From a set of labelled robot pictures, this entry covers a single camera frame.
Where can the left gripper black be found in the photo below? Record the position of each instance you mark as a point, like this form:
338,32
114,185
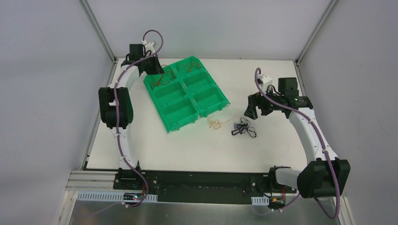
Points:
152,65

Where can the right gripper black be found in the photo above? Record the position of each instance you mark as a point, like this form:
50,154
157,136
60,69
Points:
261,104

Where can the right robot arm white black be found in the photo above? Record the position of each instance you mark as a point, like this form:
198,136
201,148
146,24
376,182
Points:
325,174

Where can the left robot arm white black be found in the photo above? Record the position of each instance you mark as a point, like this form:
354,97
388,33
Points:
116,109

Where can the green compartment bin tray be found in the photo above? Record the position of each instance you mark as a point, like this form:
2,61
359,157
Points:
184,92

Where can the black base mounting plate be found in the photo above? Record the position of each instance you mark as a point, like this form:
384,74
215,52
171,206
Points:
200,187

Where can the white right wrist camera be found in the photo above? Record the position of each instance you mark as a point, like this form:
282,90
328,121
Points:
264,82

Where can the white small cable duct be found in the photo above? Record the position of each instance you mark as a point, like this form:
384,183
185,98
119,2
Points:
261,201

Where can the white slotted cable duct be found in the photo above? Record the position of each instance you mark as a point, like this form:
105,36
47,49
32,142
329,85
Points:
128,197

